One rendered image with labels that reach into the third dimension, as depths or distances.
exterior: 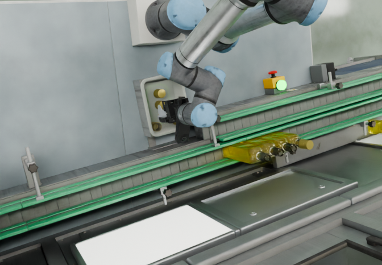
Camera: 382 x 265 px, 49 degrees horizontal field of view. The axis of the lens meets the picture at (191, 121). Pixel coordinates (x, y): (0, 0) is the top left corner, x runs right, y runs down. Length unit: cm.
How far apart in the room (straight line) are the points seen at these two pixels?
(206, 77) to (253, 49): 64
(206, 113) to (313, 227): 45
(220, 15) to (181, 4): 28
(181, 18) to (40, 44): 52
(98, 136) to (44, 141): 19
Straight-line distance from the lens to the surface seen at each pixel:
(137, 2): 159
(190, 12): 141
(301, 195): 145
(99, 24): 164
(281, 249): 121
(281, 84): 186
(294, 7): 113
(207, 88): 131
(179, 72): 126
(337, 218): 133
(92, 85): 161
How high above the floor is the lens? 232
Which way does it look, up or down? 64 degrees down
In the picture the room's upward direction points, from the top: 98 degrees clockwise
